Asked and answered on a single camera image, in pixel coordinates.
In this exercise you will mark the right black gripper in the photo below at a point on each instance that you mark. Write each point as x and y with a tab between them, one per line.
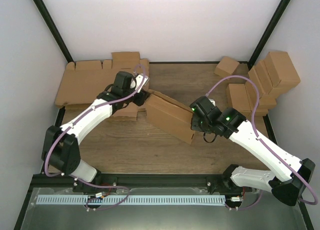
195	126

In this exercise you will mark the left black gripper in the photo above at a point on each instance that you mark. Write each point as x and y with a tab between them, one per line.
140	100

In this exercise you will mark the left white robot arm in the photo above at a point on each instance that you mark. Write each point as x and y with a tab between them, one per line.
61	144

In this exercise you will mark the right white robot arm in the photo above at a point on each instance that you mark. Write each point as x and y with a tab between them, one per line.
287	176

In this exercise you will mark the folded box on table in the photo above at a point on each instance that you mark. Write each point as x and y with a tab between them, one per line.
237	98

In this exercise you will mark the small folded cardboard box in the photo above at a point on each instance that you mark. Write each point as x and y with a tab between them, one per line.
226	67

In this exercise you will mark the large folded cardboard box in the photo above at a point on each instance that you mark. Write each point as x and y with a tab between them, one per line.
282	73

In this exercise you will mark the stack of flat cardboard blanks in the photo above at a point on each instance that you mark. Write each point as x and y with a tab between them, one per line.
82	81

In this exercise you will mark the row of folded boxes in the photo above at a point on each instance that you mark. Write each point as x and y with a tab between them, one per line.
266	102

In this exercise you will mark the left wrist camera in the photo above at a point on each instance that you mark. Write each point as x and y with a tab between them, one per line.
139	82

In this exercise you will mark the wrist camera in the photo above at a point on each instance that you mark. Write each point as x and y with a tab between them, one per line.
139	82
212	101

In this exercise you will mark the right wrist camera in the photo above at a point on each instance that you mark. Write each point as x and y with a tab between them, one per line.
212	101

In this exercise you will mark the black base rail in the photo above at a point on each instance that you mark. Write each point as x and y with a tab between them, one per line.
211	182

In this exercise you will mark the left black frame post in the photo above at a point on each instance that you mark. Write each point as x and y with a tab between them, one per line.
42	9

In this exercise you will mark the black frame post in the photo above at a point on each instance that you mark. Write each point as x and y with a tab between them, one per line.
282	6
42	9

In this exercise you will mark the light blue slotted cable duct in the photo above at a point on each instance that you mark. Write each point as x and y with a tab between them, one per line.
214	200

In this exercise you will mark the right black frame post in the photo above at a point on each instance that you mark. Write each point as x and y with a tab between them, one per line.
282	6

